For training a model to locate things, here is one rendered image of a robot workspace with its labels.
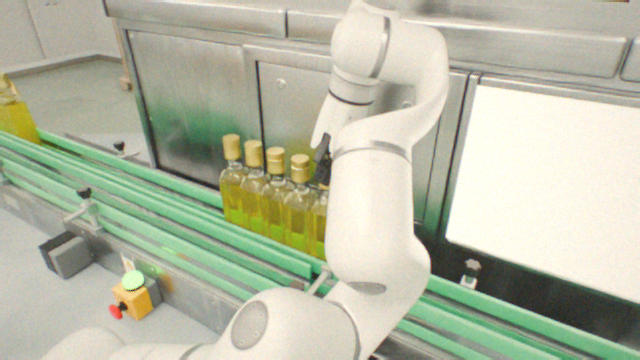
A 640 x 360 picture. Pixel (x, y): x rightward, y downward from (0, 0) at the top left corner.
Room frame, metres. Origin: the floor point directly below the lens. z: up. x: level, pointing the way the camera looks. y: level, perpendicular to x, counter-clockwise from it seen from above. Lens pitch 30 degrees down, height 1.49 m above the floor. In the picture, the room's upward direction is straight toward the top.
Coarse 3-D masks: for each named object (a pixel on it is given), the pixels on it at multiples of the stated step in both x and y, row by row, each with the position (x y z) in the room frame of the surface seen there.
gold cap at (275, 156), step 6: (270, 150) 0.68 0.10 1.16; (276, 150) 0.68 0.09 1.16; (282, 150) 0.68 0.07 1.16; (270, 156) 0.66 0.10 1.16; (276, 156) 0.66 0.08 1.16; (282, 156) 0.67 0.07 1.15; (270, 162) 0.66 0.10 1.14; (276, 162) 0.66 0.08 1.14; (282, 162) 0.67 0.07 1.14; (270, 168) 0.66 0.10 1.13; (276, 168) 0.66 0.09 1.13; (282, 168) 0.67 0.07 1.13; (276, 174) 0.66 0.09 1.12
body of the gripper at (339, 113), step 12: (336, 96) 0.57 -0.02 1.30; (324, 108) 0.57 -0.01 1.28; (336, 108) 0.56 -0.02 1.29; (348, 108) 0.56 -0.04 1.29; (360, 108) 0.58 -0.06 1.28; (324, 120) 0.57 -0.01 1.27; (336, 120) 0.56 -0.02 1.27; (348, 120) 0.56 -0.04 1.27; (324, 132) 0.57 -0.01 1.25; (336, 132) 0.56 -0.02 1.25; (312, 144) 0.58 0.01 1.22
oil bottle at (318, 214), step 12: (312, 204) 0.61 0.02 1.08; (324, 204) 0.60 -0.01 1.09; (312, 216) 0.61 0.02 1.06; (324, 216) 0.59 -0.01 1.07; (312, 228) 0.61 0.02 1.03; (324, 228) 0.59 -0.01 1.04; (312, 240) 0.61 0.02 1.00; (324, 240) 0.59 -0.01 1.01; (312, 252) 0.61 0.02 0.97; (324, 252) 0.59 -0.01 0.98
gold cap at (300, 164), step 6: (294, 156) 0.65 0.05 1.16; (300, 156) 0.65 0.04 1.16; (306, 156) 0.65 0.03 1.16; (294, 162) 0.63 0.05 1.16; (300, 162) 0.63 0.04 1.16; (306, 162) 0.63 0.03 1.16; (294, 168) 0.63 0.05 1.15; (300, 168) 0.63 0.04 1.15; (306, 168) 0.63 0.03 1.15; (294, 174) 0.63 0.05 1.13; (300, 174) 0.63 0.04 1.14; (306, 174) 0.63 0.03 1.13; (294, 180) 0.63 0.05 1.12; (300, 180) 0.63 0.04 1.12; (306, 180) 0.63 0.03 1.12
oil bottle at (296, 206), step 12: (288, 192) 0.64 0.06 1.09; (312, 192) 0.64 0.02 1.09; (288, 204) 0.63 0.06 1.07; (300, 204) 0.62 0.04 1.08; (288, 216) 0.63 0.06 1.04; (300, 216) 0.61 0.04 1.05; (288, 228) 0.63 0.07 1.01; (300, 228) 0.61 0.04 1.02; (288, 240) 0.63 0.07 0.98; (300, 240) 0.61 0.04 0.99
